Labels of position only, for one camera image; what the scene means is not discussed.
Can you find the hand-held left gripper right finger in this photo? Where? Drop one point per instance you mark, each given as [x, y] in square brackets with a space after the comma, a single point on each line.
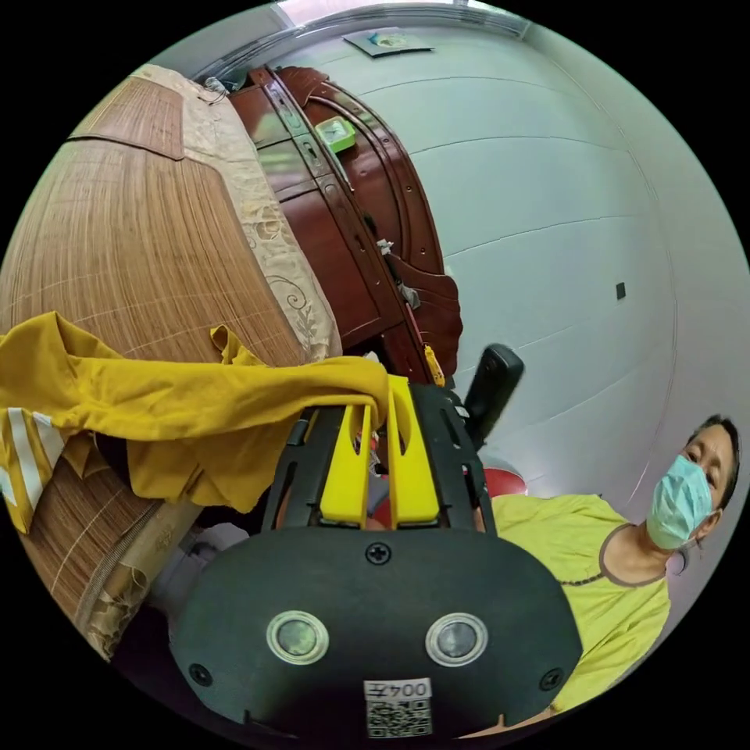
[412, 469]

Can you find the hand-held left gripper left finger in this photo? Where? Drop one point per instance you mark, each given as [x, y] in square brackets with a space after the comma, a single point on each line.
[344, 480]

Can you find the yellow t-shirt with white stripes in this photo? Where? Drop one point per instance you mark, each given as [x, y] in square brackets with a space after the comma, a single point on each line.
[176, 398]

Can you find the person's body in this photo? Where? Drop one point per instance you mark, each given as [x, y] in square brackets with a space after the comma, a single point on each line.
[586, 562]

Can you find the dark red wooden cupboard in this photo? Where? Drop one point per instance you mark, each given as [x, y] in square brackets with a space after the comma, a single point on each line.
[357, 246]

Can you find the bed with woven mat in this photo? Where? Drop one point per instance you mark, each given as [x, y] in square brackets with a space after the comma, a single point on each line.
[146, 234]

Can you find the green clock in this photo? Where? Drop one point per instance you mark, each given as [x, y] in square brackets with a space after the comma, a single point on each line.
[335, 133]

